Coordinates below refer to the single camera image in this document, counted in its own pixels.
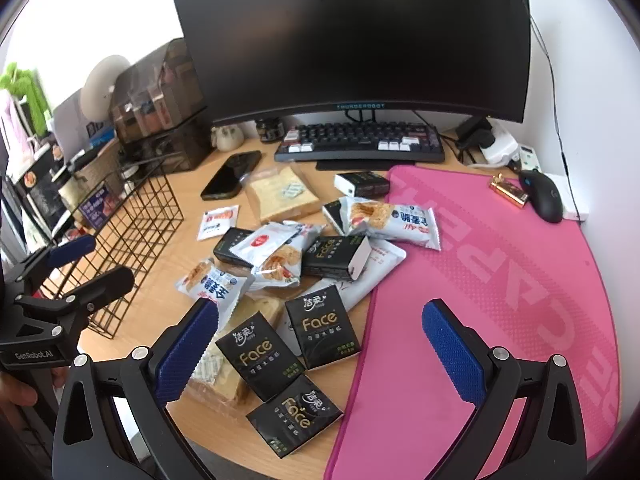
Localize large white plastic packet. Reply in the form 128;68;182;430
330;237;408;311

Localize bread slice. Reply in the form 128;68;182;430
244;164;321;226
187;292;286;408

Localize black smartphone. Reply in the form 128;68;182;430
201;150;263;202

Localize cream ceramic vase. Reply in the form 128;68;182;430
211;124;245;152

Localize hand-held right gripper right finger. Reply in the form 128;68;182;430
421;298;588;480

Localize white paper sheets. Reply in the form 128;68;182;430
52;87;101;156

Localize green cloth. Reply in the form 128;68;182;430
0;64;53;138

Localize white power strip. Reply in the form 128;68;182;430
480;127;521;166

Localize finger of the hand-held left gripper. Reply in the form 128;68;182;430
7;234;97;301
15;266;135;333

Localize white blue snack packet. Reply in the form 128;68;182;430
175;257;256;333
340;196;442;252

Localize small dark jar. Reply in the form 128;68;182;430
256;117;285;143

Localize small white red sachet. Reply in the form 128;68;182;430
197;205;240;242

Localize black wire basket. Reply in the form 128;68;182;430
37;162;185;338

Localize pink mouse mat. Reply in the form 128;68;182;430
324;164;621;480

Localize small white device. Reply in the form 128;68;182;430
517;144;543;172

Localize beige woven basket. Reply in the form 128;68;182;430
75;145;126;196

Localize flat white box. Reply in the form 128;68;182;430
542;172;588;222

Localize black monitor cable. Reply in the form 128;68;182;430
529;15;571;181

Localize person's left hand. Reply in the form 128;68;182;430
0;366;71;411

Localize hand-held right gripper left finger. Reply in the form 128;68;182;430
51;298;221;480

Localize white round fan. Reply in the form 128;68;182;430
81;54;133;123

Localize black curved monitor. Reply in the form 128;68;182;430
170;0;532;172

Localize black printed box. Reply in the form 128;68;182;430
12;150;71;211

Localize black computer mouse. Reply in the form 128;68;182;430
517;169;565;224

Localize gold lighter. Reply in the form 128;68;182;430
489;172;530;208

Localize brown translucent desk organiser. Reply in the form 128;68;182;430
111;37;213;171

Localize black plug adaptor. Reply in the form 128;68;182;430
456;117;495;151

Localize pink white cloth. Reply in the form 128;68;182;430
0;92;36;161

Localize dark mechanical keyboard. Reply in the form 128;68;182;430
274;122;446;163

